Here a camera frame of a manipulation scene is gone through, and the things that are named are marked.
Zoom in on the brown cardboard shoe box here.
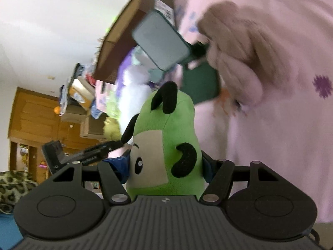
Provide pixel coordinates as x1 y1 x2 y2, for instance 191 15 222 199
92 0 175 85

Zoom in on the pink plush bear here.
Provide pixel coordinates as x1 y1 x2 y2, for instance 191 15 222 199
197 1 287 108

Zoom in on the wooden door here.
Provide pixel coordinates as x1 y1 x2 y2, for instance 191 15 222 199
8 87 106 183

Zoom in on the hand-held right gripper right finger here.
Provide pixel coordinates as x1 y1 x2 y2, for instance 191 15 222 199
200 151 277 205

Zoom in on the yellow plush toy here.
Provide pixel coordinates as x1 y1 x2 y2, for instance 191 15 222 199
103 117 123 141

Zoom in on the green plush toy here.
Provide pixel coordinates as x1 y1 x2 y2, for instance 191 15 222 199
121 81 209 201

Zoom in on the leopard print cloth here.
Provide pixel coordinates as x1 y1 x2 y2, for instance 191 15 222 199
0 170 39 214

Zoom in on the grey smartphone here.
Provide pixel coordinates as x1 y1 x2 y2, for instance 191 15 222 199
132 10 191 71

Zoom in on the plain cardboard box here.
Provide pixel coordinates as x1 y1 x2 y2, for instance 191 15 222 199
80 116 108 140

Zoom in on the pink flowered bed sheet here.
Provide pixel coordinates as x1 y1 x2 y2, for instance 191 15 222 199
158 0 333 225

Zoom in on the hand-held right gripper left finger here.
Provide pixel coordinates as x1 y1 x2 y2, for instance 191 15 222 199
51 154 132 205

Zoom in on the dark green phone stand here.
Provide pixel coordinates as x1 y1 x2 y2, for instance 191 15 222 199
181 41 222 105

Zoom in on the white plush toy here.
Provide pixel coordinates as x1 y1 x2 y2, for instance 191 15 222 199
119 65 154 137

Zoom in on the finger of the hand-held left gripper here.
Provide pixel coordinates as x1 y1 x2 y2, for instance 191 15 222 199
84 140 124 158

